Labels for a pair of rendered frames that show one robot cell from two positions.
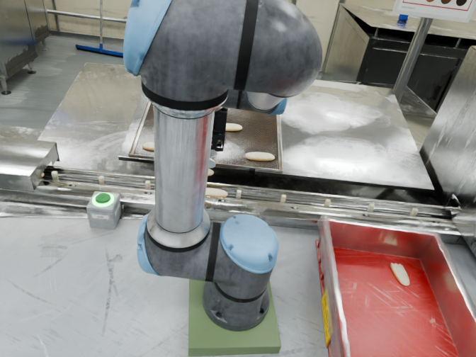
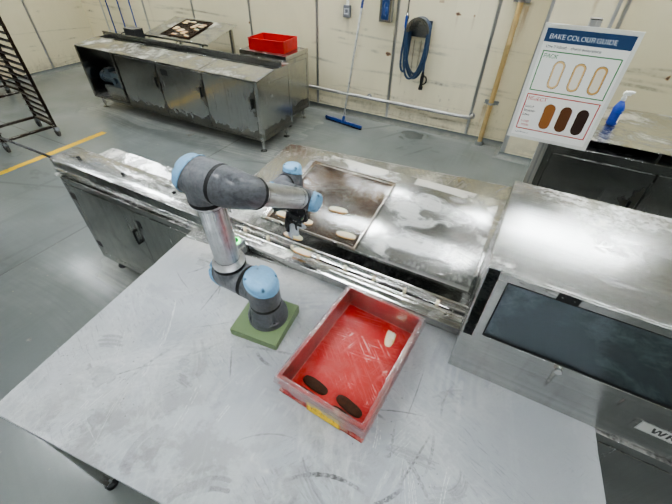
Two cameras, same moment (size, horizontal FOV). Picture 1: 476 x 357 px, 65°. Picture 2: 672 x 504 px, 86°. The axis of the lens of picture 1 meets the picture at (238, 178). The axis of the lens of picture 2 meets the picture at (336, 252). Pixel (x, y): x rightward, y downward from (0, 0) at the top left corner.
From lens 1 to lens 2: 80 cm
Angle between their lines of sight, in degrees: 24
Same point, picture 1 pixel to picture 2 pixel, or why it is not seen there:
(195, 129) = (208, 217)
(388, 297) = (367, 348)
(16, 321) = (170, 291)
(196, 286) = not seen: hidden behind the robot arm
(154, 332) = (223, 317)
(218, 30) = (196, 182)
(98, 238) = not seen: hidden behind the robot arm
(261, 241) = (263, 281)
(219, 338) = (247, 330)
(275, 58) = (215, 196)
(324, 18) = not seen: hidden behind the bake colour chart
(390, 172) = (439, 269)
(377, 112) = (468, 219)
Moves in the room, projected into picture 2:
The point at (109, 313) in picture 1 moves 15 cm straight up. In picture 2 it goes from (209, 301) to (201, 275)
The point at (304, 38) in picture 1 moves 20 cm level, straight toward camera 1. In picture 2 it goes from (230, 189) to (160, 225)
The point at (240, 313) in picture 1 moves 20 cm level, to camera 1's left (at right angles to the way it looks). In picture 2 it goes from (257, 319) to (217, 297)
